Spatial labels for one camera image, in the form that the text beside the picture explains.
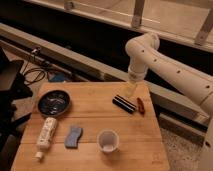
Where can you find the small red brown object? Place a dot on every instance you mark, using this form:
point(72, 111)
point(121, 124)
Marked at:
point(141, 108)

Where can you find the dark round plate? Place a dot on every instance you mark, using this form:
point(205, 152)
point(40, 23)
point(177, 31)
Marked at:
point(54, 103)

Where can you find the blue sponge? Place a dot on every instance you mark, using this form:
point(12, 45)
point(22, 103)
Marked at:
point(71, 140)

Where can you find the white tube with cap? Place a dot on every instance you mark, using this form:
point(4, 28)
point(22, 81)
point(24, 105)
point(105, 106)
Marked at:
point(45, 137)

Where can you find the white plastic cup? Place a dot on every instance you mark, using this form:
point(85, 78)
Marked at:
point(108, 141)

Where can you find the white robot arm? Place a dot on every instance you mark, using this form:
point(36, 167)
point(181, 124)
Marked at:
point(194, 84)

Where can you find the translucent yellowish pusher tool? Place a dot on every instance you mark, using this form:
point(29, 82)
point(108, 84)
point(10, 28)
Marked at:
point(129, 88)

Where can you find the blue object on floor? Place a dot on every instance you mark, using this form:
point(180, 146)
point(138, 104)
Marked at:
point(58, 78)

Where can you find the black equipment at left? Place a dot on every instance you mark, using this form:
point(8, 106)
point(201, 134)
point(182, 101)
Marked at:
point(12, 87)

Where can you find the black striped eraser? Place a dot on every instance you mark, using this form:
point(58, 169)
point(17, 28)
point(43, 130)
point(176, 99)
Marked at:
point(124, 104)

